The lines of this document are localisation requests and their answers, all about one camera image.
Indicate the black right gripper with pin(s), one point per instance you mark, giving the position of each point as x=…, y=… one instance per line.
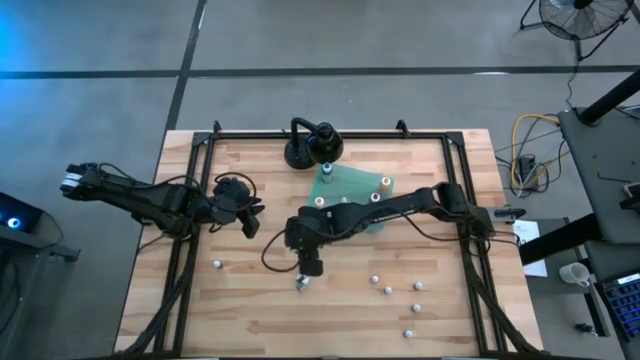
x=307, y=230

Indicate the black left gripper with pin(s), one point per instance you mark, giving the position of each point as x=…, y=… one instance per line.
x=232, y=200

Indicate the small black food coloring bottle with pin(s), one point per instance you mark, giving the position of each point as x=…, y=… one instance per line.
x=301, y=278

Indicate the small dark green coloring bottle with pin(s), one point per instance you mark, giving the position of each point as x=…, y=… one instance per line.
x=217, y=263

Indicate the large yellow food coloring bottle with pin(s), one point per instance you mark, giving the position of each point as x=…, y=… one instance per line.
x=385, y=181
x=319, y=201

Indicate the small purple food coloring bottle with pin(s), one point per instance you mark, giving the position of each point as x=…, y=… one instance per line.
x=374, y=279

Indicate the small dark food coloring bottle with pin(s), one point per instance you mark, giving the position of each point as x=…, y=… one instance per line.
x=388, y=290
x=409, y=333
x=418, y=286

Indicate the large teal food coloring bottle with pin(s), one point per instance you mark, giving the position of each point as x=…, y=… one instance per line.
x=327, y=171

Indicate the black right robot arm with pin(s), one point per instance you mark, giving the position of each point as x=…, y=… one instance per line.
x=400, y=210

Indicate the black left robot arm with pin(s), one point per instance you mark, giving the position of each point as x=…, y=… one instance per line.
x=140, y=197

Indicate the green translucent plastic bin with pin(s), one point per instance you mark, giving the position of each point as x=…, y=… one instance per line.
x=350, y=180

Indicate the black gooseneck desk lamp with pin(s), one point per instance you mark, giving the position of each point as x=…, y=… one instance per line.
x=325, y=145

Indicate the black low stand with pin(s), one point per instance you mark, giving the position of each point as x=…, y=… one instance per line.
x=50, y=250

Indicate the white paper sheet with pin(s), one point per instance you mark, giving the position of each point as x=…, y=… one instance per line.
x=527, y=231

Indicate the black box with blue light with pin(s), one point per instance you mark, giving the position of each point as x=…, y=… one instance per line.
x=20, y=212

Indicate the black power adapter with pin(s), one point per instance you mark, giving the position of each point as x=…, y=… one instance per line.
x=526, y=164

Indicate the black support beam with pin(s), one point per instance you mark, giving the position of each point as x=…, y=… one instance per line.
x=555, y=240

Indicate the white mug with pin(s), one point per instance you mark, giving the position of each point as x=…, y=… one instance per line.
x=575, y=274

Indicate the small black object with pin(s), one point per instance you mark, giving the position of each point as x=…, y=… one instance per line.
x=586, y=329

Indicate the grey side table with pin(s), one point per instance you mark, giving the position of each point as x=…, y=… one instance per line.
x=600, y=150

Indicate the black allen key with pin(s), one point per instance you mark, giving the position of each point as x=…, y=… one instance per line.
x=615, y=178

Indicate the black keyboard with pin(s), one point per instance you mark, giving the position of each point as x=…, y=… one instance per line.
x=625, y=305

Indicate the black diagonal pole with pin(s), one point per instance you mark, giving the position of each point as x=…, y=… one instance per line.
x=610, y=97

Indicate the black floor fan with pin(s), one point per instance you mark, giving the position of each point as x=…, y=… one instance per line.
x=560, y=25

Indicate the black metal table frame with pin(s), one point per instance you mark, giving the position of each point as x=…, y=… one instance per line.
x=380, y=135

